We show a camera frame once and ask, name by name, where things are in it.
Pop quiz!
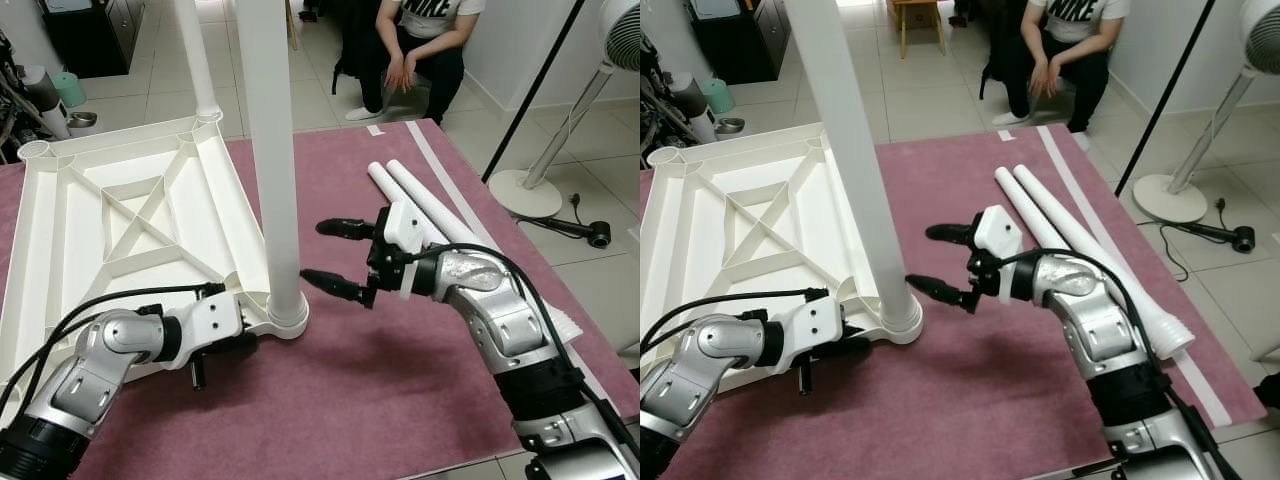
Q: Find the white plastic table top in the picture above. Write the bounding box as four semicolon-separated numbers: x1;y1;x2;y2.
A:
640;118;926;396
0;112;309;401

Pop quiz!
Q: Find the long white tape strip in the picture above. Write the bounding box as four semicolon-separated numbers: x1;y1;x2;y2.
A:
1036;125;1236;429
404;121;626;411

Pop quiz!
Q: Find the white floor fan stand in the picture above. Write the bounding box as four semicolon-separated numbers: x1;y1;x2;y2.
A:
1133;0;1280;225
487;0;640;221

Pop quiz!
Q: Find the seated person in black trousers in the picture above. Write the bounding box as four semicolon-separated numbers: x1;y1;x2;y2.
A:
1000;0;1131;131
345;0;488;126

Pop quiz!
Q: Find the wooden stool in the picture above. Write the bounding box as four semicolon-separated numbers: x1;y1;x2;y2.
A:
888;0;949;59

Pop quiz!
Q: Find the thin black pole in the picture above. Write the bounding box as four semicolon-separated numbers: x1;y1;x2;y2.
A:
1113;0;1219;198
480;0;586;184

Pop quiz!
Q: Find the teal plastic cup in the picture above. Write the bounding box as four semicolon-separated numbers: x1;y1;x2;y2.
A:
52;72;87;109
700;78;736;115

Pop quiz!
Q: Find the black cabinet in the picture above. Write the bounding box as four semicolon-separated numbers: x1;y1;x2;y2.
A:
40;0;146;79
690;0;791;84

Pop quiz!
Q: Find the grey and white canister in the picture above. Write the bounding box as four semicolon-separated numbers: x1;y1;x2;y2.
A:
22;65;71;141
672;72;719;144

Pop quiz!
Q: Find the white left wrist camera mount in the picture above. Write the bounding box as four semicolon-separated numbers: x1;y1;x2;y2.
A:
782;296;846;369
180;292;246;366

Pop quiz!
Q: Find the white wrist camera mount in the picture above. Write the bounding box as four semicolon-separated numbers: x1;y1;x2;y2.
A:
972;205;1026;301
378;203;429;299
782;296;846;369
180;292;246;366

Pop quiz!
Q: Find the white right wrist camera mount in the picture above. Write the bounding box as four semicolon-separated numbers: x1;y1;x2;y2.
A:
378;203;429;299
972;205;1026;301

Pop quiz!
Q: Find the black hair dryer with cable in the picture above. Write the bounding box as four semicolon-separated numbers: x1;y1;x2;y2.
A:
1150;198;1257;283
520;190;613;251

